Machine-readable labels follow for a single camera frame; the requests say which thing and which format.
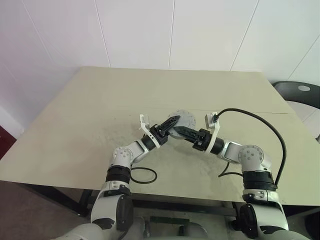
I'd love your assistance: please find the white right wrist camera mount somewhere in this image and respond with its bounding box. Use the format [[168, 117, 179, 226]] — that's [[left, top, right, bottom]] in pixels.
[[204, 111, 221, 154]]

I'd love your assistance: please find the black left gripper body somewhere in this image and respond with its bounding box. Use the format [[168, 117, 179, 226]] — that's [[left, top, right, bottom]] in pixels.
[[149, 124, 169, 146]]

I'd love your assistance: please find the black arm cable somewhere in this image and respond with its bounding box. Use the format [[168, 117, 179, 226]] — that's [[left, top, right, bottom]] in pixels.
[[129, 167, 158, 186], [212, 107, 287, 190]]

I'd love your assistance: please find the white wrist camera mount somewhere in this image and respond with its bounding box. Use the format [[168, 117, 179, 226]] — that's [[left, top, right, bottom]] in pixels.
[[204, 111, 221, 154], [138, 113, 161, 149]]

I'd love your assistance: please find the dark green flat board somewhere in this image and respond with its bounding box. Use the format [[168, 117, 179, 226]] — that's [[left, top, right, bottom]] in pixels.
[[149, 216, 190, 225]]

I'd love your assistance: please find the black chair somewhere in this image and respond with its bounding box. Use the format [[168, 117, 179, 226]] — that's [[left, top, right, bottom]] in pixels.
[[272, 80, 320, 110]]

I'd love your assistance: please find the silver robot torso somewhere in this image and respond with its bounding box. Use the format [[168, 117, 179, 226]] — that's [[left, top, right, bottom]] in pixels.
[[119, 216, 241, 240]]

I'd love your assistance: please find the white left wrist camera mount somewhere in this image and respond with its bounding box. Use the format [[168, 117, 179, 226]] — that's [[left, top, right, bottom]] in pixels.
[[138, 113, 161, 149]]

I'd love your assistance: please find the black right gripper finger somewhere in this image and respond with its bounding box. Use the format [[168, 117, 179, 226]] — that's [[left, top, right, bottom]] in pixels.
[[177, 131, 197, 143], [174, 126, 200, 137]]

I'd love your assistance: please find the dark red cabinet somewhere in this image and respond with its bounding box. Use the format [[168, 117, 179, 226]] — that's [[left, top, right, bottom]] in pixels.
[[0, 124, 20, 161]]

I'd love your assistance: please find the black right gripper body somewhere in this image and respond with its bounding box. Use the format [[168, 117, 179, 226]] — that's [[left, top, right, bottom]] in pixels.
[[191, 128, 213, 151]]

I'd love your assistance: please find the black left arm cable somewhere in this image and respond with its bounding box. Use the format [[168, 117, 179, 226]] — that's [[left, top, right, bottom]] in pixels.
[[129, 167, 158, 186]]

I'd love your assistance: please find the black table frame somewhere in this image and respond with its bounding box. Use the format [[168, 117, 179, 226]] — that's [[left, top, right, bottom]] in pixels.
[[14, 183, 320, 224]]

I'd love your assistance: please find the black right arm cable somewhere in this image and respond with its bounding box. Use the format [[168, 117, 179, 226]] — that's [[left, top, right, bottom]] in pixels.
[[212, 107, 287, 190]]

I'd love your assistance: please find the grey round motor lid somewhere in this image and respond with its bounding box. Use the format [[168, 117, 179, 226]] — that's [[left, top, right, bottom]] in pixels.
[[172, 109, 197, 131]]

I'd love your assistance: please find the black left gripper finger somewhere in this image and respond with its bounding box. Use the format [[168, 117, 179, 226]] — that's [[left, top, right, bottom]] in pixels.
[[159, 115, 181, 131], [163, 119, 181, 137]]

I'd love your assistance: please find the grey round motor housing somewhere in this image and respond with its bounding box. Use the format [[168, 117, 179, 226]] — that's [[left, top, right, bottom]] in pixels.
[[170, 109, 197, 140]]

